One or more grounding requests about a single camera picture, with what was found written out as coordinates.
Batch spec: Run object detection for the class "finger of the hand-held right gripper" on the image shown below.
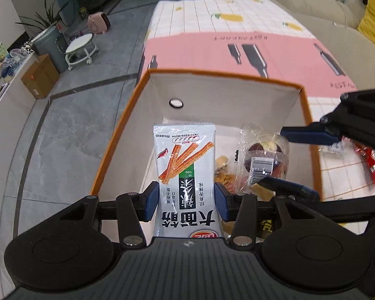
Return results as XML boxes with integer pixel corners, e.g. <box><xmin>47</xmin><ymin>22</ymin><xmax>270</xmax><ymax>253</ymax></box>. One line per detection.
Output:
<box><xmin>280</xmin><ymin>88</ymin><xmax>375</xmax><ymax>155</ymax></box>
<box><xmin>259</xmin><ymin>176</ymin><xmax>375</xmax><ymax>223</ymax></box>

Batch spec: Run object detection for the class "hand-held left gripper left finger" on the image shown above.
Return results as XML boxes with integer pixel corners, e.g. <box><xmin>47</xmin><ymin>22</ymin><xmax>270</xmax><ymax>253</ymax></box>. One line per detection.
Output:
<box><xmin>54</xmin><ymin>183</ymin><xmax>159</xmax><ymax>247</ymax></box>

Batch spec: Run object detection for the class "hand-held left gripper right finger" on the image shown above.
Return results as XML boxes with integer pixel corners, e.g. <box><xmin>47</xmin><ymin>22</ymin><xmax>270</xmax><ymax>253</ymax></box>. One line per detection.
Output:
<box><xmin>214</xmin><ymin>183</ymin><xmax>324</xmax><ymax>247</ymax></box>

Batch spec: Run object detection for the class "clear brown cake packet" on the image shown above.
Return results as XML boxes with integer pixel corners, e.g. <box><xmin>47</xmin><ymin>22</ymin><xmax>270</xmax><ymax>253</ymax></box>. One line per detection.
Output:
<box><xmin>234</xmin><ymin>123</ymin><xmax>290</xmax><ymax>194</ymax></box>

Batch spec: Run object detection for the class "white spicy strip packet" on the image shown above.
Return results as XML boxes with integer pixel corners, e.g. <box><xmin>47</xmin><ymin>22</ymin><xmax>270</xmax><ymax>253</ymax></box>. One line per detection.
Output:
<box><xmin>152</xmin><ymin>123</ymin><xmax>226</xmax><ymax>239</ymax></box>

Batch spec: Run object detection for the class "orange cardboard box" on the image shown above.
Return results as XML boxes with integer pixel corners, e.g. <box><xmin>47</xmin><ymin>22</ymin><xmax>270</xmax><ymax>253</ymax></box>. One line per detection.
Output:
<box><xmin>90</xmin><ymin>69</ymin><xmax>323</xmax><ymax>226</ymax></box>

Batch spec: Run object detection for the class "clear white snack packet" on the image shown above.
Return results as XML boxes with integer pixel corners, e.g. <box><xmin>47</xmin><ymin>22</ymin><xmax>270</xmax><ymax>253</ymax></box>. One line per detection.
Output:
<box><xmin>319</xmin><ymin>140</ymin><xmax>346</xmax><ymax>156</ymax></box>

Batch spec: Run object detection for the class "clear orange sticks packet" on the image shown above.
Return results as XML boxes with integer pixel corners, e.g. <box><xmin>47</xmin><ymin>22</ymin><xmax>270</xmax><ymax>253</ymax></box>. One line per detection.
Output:
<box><xmin>214</xmin><ymin>155</ymin><xmax>239</xmax><ymax>192</ymax></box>

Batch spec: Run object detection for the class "yellow dark label packet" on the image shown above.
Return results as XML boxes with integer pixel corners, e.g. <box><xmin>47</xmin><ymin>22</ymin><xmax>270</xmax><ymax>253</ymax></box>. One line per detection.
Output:
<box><xmin>259</xmin><ymin>219</ymin><xmax>273</xmax><ymax>239</ymax></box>

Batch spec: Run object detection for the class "large red snack packet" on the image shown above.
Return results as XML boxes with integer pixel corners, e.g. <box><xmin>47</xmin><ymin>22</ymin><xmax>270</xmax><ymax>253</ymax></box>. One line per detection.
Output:
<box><xmin>353</xmin><ymin>142</ymin><xmax>375</xmax><ymax>190</ymax></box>

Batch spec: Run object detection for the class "beige sofa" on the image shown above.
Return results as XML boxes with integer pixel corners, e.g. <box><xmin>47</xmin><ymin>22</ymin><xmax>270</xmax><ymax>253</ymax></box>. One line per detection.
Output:
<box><xmin>269</xmin><ymin>0</ymin><xmax>375</xmax><ymax>80</ymax></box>

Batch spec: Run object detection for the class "pink checked lemon tablecloth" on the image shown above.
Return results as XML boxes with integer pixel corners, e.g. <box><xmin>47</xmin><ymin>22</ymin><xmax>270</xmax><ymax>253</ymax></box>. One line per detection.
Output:
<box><xmin>137</xmin><ymin>0</ymin><xmax>375</xmax><ymax>235</ymax></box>

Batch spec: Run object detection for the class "white marble cabinet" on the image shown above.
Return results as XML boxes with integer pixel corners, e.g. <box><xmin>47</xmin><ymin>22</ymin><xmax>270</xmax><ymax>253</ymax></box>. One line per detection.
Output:
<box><xmin>0</xmin><ymin>50</ymin><xmax>51</xmax><ymax>300</ymax></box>

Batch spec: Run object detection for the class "brown cardboard carton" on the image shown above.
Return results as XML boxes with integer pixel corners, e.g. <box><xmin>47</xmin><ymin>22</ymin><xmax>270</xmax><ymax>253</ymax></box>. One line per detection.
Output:
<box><xmin>21</xmin><ymin>54</ymin><xmax>60</xmax><ymax>99</ymax></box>

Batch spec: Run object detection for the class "white round rolling stool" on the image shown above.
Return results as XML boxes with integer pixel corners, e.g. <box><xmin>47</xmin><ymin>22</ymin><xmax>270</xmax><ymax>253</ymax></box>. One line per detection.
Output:
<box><xmin>65</xmin><ymin>34</ymin><xmax>99</xmax><ymax>71</ymax></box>

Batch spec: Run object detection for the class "grey metal plant pot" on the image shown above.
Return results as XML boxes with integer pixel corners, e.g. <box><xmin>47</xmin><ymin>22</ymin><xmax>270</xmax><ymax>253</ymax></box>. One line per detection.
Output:
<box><xmin>34</xmin><ymin>26</ymin><xmax>70</xmax><ymax>73</ymax></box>

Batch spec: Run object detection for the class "pink space heater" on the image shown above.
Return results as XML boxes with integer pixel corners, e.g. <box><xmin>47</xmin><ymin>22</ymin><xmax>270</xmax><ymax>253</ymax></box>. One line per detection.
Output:
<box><xmin>87</xmin><ymin>12</ymin><xmax>111</xmax><ymax>34</ymax></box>

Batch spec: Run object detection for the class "row of small figurines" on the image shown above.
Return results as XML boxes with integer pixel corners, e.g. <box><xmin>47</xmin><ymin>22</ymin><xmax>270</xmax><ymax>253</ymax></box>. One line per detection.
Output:
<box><xmin>0</xmin><ymin>45</ymin><xmax>30</xmax><ymax>113</ymax></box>

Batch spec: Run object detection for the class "long-leaf potted plant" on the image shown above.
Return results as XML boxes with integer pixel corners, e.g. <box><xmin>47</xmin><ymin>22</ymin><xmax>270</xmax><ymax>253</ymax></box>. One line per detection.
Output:
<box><xmin>15</xmin><ymin>0</ymin><xmax>74</xmax><ymax>40</ymax></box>

